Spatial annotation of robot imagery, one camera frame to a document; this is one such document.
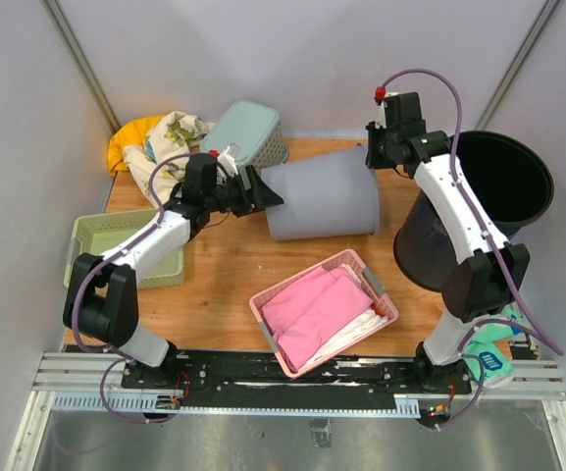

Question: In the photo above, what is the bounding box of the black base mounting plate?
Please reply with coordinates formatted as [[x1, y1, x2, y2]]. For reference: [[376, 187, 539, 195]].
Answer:
[[121, 350, 472, 410]]

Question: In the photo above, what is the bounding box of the pink perforated basket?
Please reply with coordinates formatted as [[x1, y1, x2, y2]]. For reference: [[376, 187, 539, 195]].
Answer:
[[249, 249, 399, 379]]

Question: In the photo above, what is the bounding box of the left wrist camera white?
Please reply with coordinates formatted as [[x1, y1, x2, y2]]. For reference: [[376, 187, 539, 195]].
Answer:
[[208, 143, 240, 183]]

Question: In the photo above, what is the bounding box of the pink folded cloth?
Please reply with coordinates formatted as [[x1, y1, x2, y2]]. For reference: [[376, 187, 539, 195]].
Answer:
[[262, 265, 382, 372]]

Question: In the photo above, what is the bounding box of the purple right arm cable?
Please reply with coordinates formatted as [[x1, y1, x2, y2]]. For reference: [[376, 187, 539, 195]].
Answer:
[[383, 68, 565, 433]]

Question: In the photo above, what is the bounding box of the yellow cloth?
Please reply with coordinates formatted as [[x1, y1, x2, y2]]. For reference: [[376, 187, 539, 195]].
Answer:
[[106, 115, 163, 177]]

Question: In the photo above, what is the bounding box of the cream patterned cloth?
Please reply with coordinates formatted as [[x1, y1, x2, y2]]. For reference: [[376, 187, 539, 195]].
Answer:
[[123, 111, 215, 207]]

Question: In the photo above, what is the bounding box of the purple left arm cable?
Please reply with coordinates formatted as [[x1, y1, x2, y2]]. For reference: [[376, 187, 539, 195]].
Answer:
[[70, 151, 230, 426]]

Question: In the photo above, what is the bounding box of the grey cable duct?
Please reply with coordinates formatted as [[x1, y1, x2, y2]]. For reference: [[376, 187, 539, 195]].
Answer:
[[52, 392, 421, 419]]

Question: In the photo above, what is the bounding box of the orange cloth piece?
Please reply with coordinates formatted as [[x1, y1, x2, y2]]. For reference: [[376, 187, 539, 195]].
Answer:
[[370, 303, 386, 318]]

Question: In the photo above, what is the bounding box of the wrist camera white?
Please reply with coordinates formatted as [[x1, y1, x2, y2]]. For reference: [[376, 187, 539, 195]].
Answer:
[[374, 86, 399, 129], [208, 143, 240, 183]]

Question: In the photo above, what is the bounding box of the black round bin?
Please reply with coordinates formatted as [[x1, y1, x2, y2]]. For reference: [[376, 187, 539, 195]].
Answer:
[[393, 131, 554, 291]]

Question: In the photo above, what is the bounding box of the green perforated tray basket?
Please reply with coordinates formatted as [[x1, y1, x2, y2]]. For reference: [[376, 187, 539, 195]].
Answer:
[[64, 209, 185, 288]]

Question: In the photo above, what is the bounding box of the grey bin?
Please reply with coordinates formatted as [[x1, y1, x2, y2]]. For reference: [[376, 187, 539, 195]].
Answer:
[[260, 143, 381, 240]]

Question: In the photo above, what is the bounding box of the light blue perforated basket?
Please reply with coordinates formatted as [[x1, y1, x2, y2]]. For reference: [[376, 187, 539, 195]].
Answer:
[[200, 100, 289, 170]]

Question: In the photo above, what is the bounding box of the white folded cloth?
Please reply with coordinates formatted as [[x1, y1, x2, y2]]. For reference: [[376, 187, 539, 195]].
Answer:
[[279, 264, 388, 370]]

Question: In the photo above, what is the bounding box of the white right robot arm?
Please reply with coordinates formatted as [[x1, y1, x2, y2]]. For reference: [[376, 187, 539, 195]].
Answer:
[[366, 85, 530, 393]]

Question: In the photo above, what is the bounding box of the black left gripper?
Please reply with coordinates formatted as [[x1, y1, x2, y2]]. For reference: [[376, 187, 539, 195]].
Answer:
[[206, 165, 284, 218]]

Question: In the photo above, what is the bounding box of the aluminium frame rail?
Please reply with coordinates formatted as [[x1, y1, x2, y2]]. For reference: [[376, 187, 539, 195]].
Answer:
[[31, 350, 566, 393]]

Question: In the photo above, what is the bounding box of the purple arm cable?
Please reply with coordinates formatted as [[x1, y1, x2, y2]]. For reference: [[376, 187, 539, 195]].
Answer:
[[383, 68, 565, 433], [70, 151, 230, 426]]

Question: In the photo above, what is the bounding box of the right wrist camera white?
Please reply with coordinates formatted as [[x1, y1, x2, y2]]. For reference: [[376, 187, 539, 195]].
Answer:
[[374, 86, 399, 129]]

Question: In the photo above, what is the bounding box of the green patterned sock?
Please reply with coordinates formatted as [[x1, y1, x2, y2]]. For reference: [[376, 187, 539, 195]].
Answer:
[[463, 323, 523, 389]]

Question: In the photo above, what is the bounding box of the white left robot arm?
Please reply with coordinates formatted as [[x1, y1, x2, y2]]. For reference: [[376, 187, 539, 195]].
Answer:
[[63, 152, 283, 389]]

